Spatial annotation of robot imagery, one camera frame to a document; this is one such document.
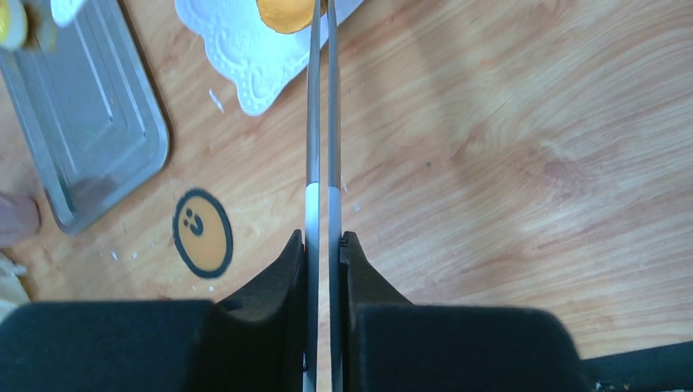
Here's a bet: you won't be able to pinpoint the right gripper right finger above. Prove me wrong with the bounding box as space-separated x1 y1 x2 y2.
341 231 589 391

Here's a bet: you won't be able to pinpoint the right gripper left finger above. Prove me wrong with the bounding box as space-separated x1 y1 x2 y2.
1 231 306 391

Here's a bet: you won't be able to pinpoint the yellow flower tart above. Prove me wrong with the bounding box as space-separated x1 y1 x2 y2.
1 0 57 52

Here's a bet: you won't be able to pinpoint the white three-tier dessert stand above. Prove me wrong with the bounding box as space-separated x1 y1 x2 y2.
174 0 364 118

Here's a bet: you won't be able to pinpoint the metal serving tongs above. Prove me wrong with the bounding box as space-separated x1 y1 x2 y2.
304 1 346 391

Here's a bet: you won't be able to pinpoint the yellow face coaster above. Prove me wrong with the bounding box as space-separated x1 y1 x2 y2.
172 188 233 279

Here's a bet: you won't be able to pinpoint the orange macaron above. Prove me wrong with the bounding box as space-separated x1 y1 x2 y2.
256 0 316 34

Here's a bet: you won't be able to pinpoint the steel baking tray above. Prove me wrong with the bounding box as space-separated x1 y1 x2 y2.
1 1 169 235

